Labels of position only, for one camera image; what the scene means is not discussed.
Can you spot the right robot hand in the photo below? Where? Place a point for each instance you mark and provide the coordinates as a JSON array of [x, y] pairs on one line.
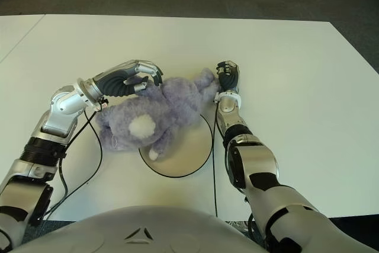
[[229, 79]]

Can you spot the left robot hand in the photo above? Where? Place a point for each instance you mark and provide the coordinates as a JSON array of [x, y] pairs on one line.
[[114, 84]]

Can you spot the purple plush doll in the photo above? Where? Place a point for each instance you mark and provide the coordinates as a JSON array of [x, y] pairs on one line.
[[165, 108]]

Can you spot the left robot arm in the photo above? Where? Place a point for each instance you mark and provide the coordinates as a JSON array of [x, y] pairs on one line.
[[65, 105]]

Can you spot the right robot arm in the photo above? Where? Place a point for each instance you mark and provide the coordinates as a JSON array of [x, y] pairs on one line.
[[254, 161]]

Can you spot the white plate black rim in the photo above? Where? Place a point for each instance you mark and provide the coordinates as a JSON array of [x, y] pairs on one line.
[[189, 155]]

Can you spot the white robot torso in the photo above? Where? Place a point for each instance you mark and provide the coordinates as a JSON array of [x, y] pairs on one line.
[[133, 226]]

